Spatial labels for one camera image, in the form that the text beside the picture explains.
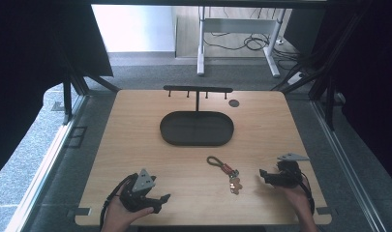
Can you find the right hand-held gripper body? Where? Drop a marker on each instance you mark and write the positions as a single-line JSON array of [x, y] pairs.
[[287, 174]]

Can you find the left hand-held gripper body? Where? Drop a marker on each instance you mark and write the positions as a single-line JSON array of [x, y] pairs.
[[138, 195]]

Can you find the black key stand with tray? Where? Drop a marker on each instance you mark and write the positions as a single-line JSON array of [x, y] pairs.
[[196, 129]]

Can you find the person's right hand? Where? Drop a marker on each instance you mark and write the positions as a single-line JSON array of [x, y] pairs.
[[293, 196]]

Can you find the person's left hand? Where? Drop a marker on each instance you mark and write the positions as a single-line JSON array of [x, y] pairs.
[[119, 216]]

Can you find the grey round table grommet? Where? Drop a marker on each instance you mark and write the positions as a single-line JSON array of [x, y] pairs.
[[234, 103]]

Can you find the dark floor socket panel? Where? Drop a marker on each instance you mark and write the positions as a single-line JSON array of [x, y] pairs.
[[75, 137]]

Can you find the white power strip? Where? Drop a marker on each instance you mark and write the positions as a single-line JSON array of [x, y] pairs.
[[295, 78]]

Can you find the black curtain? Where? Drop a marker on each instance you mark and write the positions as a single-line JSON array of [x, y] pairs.
[[364, 74], [32, 64]]

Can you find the black metal frame strut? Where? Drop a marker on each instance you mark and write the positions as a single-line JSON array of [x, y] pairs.
[[67, 100], [329, 96]]

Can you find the white metal desk frame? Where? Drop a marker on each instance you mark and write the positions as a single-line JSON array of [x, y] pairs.
[[235, 25]]

